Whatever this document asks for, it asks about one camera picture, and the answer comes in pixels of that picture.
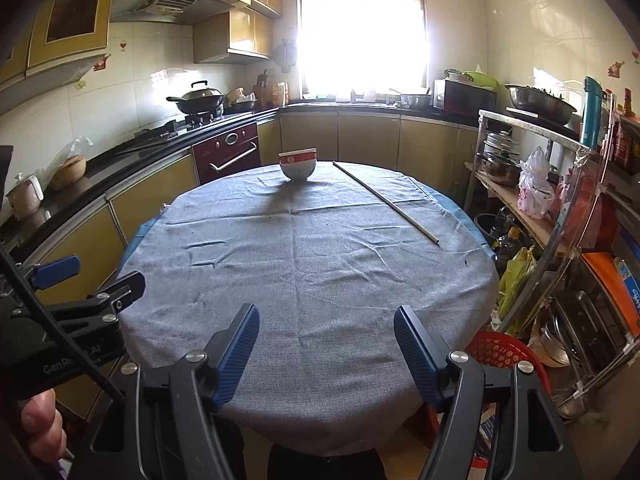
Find knife block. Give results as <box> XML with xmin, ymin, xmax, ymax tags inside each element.
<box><xmin>252</xmin><ymin>69</ymin><xmax>271</xmax><ymax>106</ymax></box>

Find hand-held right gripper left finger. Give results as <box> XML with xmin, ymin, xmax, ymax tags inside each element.
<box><xmin>67</xmin><ymin>303</ymin><xmax>261</xmax><ymax>480</ymax></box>

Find white and pink plastic bag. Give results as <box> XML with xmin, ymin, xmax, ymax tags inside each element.
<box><xmin>517</xmin><ymin>146</ymin><xmax>557</xmax><ymax>220</ymax></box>

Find hanging round strainer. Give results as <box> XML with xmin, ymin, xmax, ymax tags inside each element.
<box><xmin>274</xmin><ymin>37</ymin><xmax>298</xmax><ymax>73</ymax></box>

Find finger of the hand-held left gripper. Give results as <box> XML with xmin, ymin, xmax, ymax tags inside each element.
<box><xmin>47</xmin><ymin>271</ymin><xmax>147</xmax><ymax>330</ymax></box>
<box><xmin>20</xmin><ymin>255</ymin><xmax>82</xmax><ymax>293</ymax></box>

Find teal thermos bottle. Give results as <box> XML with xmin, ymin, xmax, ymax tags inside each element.
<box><xmin>580</xmin><ymin>76</ymin><xmax>603</xmax><ymax>148</ymax></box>

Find steel pot with lid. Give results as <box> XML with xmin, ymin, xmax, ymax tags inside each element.
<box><xmin>482</xmin><ymin>130</ymin><xmax>523</xmax><ymax>186</ymax></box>

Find grey tablecloth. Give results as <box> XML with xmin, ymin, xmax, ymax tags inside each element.
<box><xmin>116</xmin><ymin>161</ymin><xmax>501</xmax><ymax>456</ymax></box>

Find yellow framed wall cabinet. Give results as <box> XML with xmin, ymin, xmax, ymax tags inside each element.
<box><xmin>0</xmin><ymin>0</ymin><xmax>117</xmax><ymax>111</ymax></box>

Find black wok with lid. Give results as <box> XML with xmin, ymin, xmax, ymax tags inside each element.
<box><xmin>166</xmin><ymin>80</ymin><xmax>226</xmax><ymax>115</ymax></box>

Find bamboo basket in plastic bag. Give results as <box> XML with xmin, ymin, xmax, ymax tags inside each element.
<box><xmin>47</xmin><ymin>136</ymin><xmax>93</xmax><ymax>192</ymax></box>

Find yellow green plastic bag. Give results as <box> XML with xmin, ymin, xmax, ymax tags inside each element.
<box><xmin>497</xmin><ymin>245</ymin><xmax>538</xmax><ymax>321</ymax></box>

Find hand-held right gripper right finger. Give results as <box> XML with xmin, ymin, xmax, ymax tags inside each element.
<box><xmin>393</xmin><ymin>304</ymin><xmax>583</xmax><ymax>480</ymax></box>

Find person's left hand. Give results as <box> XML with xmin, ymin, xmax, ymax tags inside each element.
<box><xmin>19</xmin><ymin>388</ymin><xmax>69</xmax><ymax>462</ymax></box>

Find window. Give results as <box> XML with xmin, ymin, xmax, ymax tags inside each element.
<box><xmin>298</xmin><ymin>0</ymin><xmax>431</xmax><ymax>101</ymax></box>

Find orange flat tray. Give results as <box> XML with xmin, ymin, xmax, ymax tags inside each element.
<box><xmin>582</xmin><ymin>252</ymin><xmax>640</xmax><ymax>331</ymax></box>

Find green plastic basket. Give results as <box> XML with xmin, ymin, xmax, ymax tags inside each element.
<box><xmin>445</xmin><ymin>69</ymin><xmax>499</xmax><ymax>89</ymax></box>

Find blue table cover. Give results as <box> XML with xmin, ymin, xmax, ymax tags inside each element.
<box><xmin>117</xmin><ymin>182</ymin><xmax>497</xmax><ymax>281</ymax></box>

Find metal shelf rack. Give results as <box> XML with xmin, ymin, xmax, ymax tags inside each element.
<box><xmin>465</xmin><ymin>91</ymin><xmax>640</xmax><ymax>396</ymax></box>

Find cooking oil bottle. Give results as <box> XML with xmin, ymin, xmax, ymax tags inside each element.
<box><xmin>492</xmin><ymin>207</ymin><xmax>531</xmax><ymax>261</ymax></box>

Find bowls beside stove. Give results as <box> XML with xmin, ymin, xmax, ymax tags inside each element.
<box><xmin>225</xmin><ymin>87</ymin><xmax>258</xmax><ymax>111</ymax></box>

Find gas stove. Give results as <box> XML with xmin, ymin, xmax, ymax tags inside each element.
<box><xmin>134</xmin><ymin>112</ymin><xmax>226</xmax><ymax>142</ymax></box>

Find black cable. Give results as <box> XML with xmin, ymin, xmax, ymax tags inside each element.
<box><xmin>0</xmin><ymin>247</ymin><xmax>126</xmax><ymax>403</ymax></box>

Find yellow base cabinets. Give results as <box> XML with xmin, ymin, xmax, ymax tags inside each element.
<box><xmin>0</xmin><ymin>107</ymin><xmax>481</xmax><ymax>406</ymax></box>

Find dark sauce bottles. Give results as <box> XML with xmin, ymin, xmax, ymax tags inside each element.
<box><xmin>612</xmin><ymin>87</ymin><xmax>640</xmax><ymax>176</ymax></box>

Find long wooden stick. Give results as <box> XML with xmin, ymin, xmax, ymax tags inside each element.
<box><xmin>332</xmin><ymin>161</ymin><xmax>441</xmax><ymax>247</ymax></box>

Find small white cooker pot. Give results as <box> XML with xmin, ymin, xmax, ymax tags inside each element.
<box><xmin>5</xmin><ymin>172</ymin><xmax>43</xmax><ymax>221</ymax></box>

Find red hanging plastic bag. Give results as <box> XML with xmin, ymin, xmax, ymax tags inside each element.
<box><xmin>555</xmin><ymin>180</ymin><xmax>607</xmax><ymax>252</ymax></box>

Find microwave oven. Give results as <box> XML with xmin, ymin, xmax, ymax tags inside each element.
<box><xmin>434</xmin><ymin>78</ymin><xmax>498</xmax><ymax>113</ymax></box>

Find red plastic basket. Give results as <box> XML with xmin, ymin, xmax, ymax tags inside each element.
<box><xmin>467</xmin><ymin>331</ymin><xmax>551</xmax><ymax>411</ymax></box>

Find large metal basin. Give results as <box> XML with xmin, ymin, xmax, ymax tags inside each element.
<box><xmin>505</xmin><ymin>84</ymin><xmax>578</xmax><ymax>126</ymax></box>

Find red oven door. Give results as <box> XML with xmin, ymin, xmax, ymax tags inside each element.
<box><xmin>191</xmin><ymin>121</ymin><xmax>262</xmax><ymax>186</ymax></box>

